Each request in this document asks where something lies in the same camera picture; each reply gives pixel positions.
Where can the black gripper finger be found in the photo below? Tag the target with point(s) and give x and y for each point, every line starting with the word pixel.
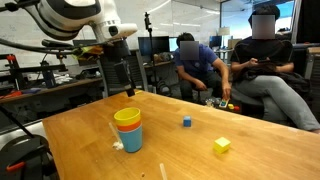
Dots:
pixel 124 78

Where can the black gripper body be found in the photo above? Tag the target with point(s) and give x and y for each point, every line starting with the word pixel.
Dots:
pixel 114 52

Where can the yellow plastic cup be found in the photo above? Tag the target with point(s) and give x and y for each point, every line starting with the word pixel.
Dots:
pixel 127 116

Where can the orange plastic cup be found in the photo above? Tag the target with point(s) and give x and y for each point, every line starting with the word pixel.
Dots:
pixel 129 127

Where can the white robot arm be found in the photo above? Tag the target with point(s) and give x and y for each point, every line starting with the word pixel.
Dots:
pixel 63 19

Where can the blue plastic cup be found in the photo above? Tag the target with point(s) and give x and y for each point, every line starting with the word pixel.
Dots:
pixel 132 140

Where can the grey office chair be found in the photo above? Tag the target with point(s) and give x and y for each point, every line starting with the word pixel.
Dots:
pixel 135 69

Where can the person in blue shirt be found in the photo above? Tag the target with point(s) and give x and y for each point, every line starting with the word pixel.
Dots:
pixel 199 68

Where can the small blue cube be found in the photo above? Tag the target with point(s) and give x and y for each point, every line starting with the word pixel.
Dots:
pixel 186 121

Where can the colourful toy blocks pile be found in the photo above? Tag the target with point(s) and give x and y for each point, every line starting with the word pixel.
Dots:
pixel 214 102

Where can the wooden toy tray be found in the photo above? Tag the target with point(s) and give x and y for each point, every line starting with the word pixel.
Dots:
pixel 224 103

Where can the yellow cube block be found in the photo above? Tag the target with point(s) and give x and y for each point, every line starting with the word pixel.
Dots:
pixel 221 145

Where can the person in black shirt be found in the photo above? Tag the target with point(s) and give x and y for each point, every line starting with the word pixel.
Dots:
pixel 257 64

